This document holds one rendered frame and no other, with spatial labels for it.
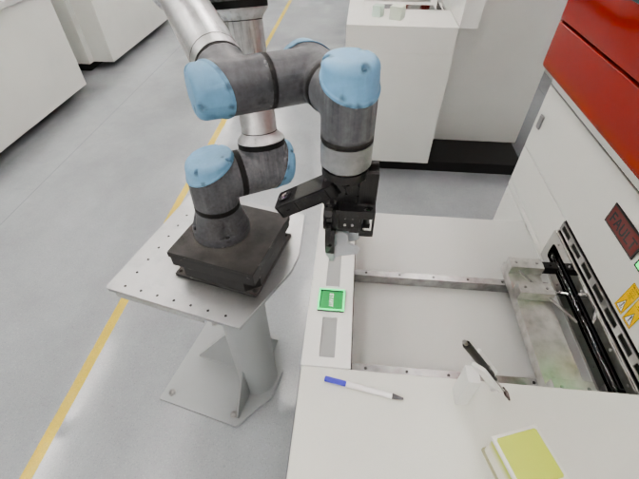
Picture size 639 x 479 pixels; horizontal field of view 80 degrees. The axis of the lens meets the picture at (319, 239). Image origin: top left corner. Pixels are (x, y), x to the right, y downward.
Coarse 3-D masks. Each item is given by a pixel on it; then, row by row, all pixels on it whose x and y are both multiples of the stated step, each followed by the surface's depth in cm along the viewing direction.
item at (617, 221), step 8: (616, 208) 79; (608, 216) 81; (616, 216) 79; (616, 224) 79; (624, 224) 76; (616, 232) 78; (624, 232) 76; (632, 232) 74; (624, 240) 76; (632, 240) 74; (632, 248) 74
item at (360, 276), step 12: (360, 276) 101; (372, 276) 101; (384, 276) 101; (396, 276) 101; (408, 276) 101; (420, 276) 101; (432, 276) 101; (444, 276) 101; (456, 288) 101; (468, 288) 101; (480, 288) 100; (492, 288) 100; (504, 288) 99
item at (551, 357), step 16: (512, 288) 94; (528, 304) 90; (544, 304) 90; (528, 320) 87; (544, 320) 87; (528, 336) 85; (544, 336) 84; (560, 336) 84; (528, 352) 84; (544, 352) 82; (560, 352) 82; (544, 368) 79; (560, 368) 79; (576, 368) 79; (544, 384) 77
